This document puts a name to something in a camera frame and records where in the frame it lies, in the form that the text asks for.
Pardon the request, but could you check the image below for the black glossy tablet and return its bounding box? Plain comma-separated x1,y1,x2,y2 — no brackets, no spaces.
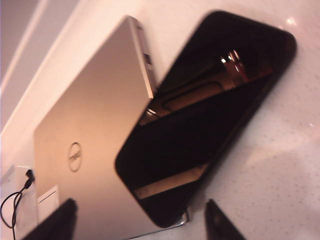
114,9,299,229

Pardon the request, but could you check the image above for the white red Nice Try sticker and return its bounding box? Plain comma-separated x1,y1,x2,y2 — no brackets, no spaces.
37,185,60,223

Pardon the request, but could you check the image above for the silver Dell laptop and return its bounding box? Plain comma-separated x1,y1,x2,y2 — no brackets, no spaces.
33,14,192,240

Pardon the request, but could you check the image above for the black charging cable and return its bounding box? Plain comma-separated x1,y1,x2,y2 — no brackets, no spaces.
0,169,36,240

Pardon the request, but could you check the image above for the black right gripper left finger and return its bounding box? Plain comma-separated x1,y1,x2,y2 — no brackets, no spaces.
21,198,79,240

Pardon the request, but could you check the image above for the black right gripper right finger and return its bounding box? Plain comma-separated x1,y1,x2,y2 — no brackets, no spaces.
204,198,248,240

